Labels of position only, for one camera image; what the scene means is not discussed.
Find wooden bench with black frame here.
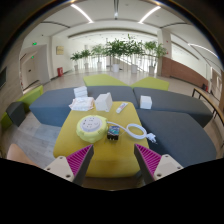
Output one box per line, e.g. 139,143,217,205
191,87,224,126

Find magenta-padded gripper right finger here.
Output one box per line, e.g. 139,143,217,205
133,143,184,186

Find black wall screen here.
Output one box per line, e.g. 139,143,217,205
0,66,8,89

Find blue and black charger block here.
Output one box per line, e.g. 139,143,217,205
106,125,120,141

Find green upholstered bench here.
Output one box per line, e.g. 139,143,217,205
0,84,44,131

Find grey upholstered seat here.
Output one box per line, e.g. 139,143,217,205
136,108,218,168
29,85,139,128
133,86,214,128

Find yellow upholstered ottoman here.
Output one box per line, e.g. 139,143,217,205
53,101,150,179

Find linear ceiling lights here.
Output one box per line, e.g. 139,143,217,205
69,2,219,59

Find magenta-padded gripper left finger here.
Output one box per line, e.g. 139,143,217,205
44,143,95,187

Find green upholstered seat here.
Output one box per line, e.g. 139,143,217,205
82,73,129,88
130,76,170,92

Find framed wall picture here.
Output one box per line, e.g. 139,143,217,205
55,45,65,56

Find white tube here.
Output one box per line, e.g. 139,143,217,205
115,101,129,114

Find wet wipes soft pack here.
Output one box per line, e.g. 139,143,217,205
68,96,96,112

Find row of potted plants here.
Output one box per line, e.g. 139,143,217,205
69,34,169,77

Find white power cable with plug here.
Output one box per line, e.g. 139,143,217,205
106,121,158,144

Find round yellow-green power strip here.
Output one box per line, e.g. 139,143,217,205
75,114,109,144

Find dark grey cube ottoman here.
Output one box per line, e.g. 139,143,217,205
5,101,27,128

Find white cardboard box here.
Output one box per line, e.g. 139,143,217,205
94,92,114,113

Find small white cube box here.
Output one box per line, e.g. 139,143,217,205
139,94,153,110

